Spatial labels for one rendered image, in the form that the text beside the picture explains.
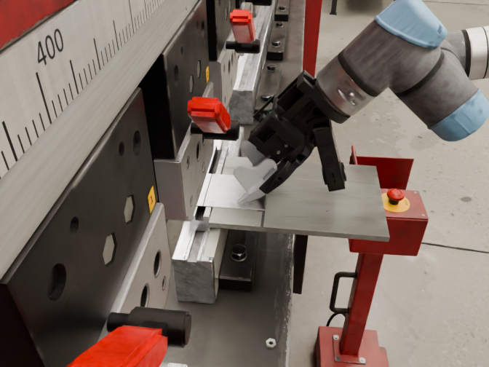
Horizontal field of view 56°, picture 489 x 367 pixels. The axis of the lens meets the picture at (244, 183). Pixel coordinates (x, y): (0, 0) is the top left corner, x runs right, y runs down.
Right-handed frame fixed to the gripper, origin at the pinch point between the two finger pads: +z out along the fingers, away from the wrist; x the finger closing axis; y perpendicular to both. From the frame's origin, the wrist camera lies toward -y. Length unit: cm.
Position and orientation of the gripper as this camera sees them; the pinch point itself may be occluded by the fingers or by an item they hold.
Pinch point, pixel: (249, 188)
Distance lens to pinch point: 73.2
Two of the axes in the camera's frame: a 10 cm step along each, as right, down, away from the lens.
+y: -7.6, -5.7, -3.1
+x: -1.2, 6.0, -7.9
